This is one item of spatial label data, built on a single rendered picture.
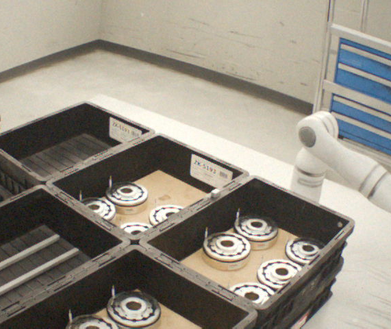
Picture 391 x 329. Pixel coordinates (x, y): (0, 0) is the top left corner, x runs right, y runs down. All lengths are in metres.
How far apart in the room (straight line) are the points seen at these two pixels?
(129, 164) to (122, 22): 3.71
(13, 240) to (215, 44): 3.47
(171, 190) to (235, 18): 3.03
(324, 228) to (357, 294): 0.23
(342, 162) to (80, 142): 0.76
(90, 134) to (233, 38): 2.82
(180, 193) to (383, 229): 0.64
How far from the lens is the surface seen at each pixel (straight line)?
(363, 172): 1.44
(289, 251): 1.28
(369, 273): 1.55
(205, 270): 1.24
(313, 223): 1.35
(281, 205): 1.38
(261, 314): 1.02
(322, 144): 1.47
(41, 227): 1.35
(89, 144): 1.72
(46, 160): 1.63
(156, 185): 1.52
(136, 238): 1.15
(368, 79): 3.10
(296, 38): 4.20
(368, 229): 1.73
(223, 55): 4.55
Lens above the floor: 1.60
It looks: 28 degrees down
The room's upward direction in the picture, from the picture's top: 5 degrees clockwise
